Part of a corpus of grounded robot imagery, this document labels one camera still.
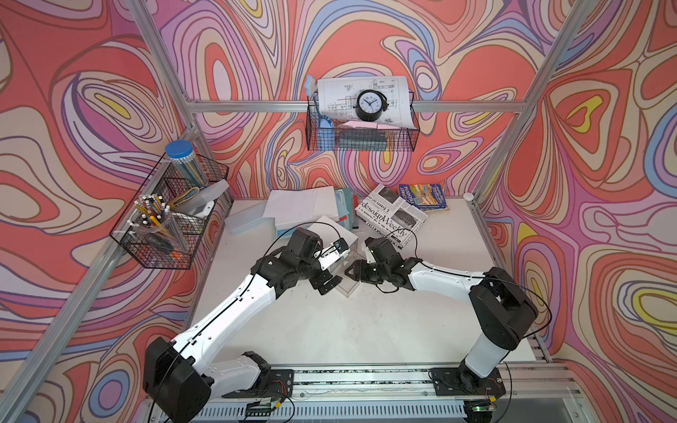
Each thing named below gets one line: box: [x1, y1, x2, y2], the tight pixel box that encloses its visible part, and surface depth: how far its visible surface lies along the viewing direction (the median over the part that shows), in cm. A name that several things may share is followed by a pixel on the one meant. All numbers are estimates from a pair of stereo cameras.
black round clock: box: [352, 89, 389, 122], surface depth 81 cm
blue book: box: [398, 183, 447, 211], surface depth 117 cm
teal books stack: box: [334, 187, 359, 231], surface depth 112 cm
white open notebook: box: [262, 185, 340, 231], surface depth 111 cm
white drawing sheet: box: [317, 75, 417, 128], surface depth 86 cm
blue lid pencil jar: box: [164, 139, 209, 190], surface depth 74 cm
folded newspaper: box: [354, 183, 429, 249], surface depth 107 cm
